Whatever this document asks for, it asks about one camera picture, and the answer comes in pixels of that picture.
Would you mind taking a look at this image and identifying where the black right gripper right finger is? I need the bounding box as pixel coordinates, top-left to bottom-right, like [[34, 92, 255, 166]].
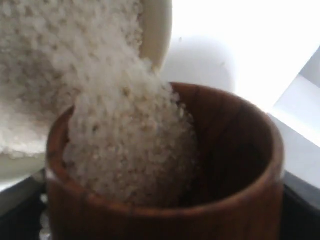
[[280, 171, 320, 240]]

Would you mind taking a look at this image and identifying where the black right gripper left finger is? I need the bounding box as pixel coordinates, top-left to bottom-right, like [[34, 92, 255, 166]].
[[0, 170, 46, 240]]

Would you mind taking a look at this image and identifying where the brown wooden cup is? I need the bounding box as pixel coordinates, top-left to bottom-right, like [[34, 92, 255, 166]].
[[45, 83, 284, 240]]

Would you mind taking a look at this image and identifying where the white ceramic rice bowl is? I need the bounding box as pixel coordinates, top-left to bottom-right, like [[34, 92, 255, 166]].
[[0, 0, 173, 190]]

